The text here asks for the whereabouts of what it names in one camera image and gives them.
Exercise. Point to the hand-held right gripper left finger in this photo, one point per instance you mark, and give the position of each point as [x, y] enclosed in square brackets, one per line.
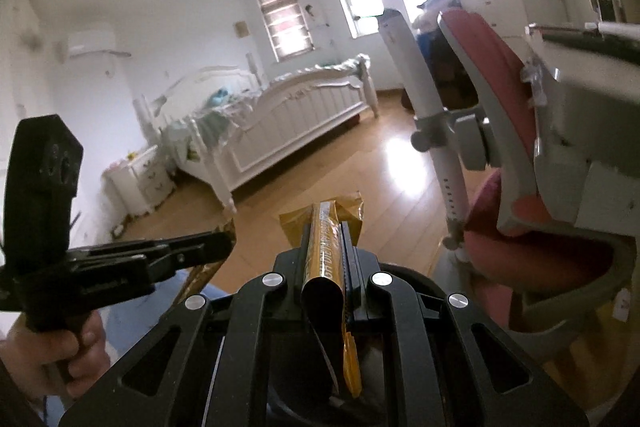
[287, 277]

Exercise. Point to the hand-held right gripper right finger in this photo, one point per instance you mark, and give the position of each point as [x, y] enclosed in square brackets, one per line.
[350, 267]

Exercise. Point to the gold snack wrapper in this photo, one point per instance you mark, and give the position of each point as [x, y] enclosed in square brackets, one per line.
[325, 252]

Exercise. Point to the window with brown blind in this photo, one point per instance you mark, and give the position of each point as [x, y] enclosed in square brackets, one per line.
[285, 19]

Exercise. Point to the white cabinet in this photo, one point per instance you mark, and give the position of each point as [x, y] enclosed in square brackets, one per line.
[525, 2]

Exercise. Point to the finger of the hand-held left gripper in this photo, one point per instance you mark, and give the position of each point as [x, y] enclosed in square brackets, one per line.
[195, 249]

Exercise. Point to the pink and white chair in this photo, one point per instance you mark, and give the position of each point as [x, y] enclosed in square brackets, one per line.
[495, 72]

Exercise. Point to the black trash bin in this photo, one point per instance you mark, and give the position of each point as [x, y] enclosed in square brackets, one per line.
[410, 274]

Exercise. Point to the person's left hand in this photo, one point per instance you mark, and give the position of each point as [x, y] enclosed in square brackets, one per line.
[45, 357]

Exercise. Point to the white bed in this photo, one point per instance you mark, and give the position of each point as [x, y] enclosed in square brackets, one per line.
[300, 122]

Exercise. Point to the white air conditioner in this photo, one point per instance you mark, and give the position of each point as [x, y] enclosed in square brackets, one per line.
[92, 41]

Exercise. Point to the white adjustable desk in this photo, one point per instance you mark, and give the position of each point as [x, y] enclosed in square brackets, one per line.
[585, 117]

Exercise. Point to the white nightstand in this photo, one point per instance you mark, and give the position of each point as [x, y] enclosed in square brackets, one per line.
[145, 182]

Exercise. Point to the small wall picture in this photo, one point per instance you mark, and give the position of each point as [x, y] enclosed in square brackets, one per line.
[242, 29]

